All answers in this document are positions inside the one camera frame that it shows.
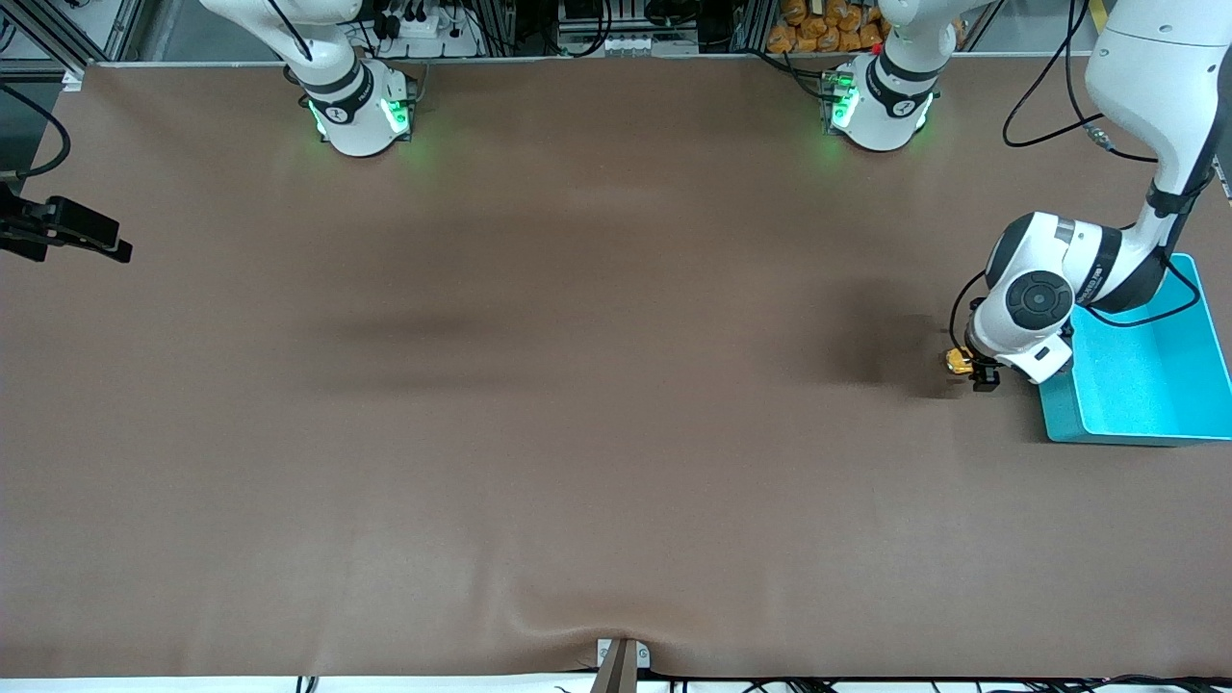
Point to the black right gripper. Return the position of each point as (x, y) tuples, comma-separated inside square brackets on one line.
[(27, 227)]

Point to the yellow beetle toy car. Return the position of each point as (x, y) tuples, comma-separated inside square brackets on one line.
[(958, 362)]

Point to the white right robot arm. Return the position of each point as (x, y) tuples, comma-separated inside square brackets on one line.
[(356, 115)]

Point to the turquoise plastic bin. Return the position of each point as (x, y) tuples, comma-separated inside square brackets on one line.
[(1145, 395)]

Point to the brown table mat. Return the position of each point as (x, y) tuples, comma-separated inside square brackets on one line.
[(616, 433)]

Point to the white power strip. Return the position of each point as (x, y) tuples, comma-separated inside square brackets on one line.
[(438, 43)]

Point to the metal mat clamp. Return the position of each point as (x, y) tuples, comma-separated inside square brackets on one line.
[(621, 669)]

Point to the white connector strip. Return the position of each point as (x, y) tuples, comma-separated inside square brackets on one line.
[(645, 44)]

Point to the white corner bracket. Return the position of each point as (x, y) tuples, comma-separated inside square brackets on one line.
[(73, 79)]

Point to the aluminium frame profile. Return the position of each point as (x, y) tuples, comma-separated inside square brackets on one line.
[(58, 34)]

